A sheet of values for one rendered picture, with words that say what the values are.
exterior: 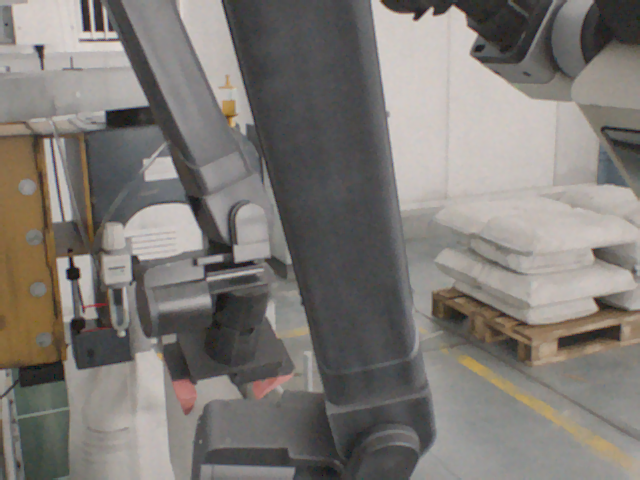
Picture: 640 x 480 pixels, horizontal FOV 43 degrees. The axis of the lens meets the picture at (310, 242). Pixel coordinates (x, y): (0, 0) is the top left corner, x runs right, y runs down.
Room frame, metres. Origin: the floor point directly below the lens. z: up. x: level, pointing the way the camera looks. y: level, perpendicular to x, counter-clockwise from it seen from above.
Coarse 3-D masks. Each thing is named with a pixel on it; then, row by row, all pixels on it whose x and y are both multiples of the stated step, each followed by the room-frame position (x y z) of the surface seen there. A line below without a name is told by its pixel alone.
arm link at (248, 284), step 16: (208, 272) 0.72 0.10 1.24; (224, 272) 0.72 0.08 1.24; (240, 272) 0.73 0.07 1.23; (256, 272) 0.74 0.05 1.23; (224, 288) 0.71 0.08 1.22; (240, 288) 0.72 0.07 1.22; (256, 288) 0.72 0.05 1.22; (224, 304) 0.72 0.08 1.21; (240, 304) 0.72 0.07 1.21; (256, 304) 0.72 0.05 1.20; (224, 320) 0.73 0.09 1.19; (240, 320) 0.73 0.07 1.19; (256, 320) 0.74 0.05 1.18
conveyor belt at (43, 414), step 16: (16, 368) 2.58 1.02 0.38; (48, 384) 2.44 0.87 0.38; (64, 384) 2.43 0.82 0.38; (16, 400) 2.32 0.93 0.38; (32, 400) 2.32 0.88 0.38; (48, 400) 2.32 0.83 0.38; (64, 400) 2.31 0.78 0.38; (16, 416) 2.21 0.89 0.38; (32, 416) 2.21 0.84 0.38; (48, 416) 2.20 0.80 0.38; (64, 416) 2.20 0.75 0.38; (32, 432) 2.10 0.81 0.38; (48, 432) 2.10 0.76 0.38; (64, 432) 2.10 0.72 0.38; (32, 448) 2.01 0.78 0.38; (48, 448) 2.01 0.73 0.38; (64, 448) 2.00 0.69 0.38; (32, 464) 1.92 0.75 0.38; (48, 464) 1.92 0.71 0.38; (64, 464) 1.92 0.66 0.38
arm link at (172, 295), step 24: (240, 216) 0.71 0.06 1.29; (264, 216) 0.72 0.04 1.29; (240, 240) 0.70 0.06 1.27; (264, 240) 0.71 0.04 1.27; (144, 264) 0.72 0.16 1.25; (168, 264) 0.70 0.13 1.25; (192, 264) 0.71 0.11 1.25; (144, 288) 0.69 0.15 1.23; (168, 288) 0.70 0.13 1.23; (192, 288) 0.70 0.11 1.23; (144, 312) 0.70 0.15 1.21; (168, 312) 0.69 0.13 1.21; (192, 312) 0.70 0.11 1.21
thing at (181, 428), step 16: (208, 384) 0.90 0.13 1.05; (224, 384) 0.85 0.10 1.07; (176, 400) 0.99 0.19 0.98; (208, 400) 0.90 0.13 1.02; (176, 416) 0.99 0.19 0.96; (192, 416) 0.79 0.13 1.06; (176, 432) 1.00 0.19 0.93; (192, 432) 0.79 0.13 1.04; (176, 448) 1.00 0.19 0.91; (192, 448) 0.80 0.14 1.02; (176, 464) 1.00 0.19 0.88
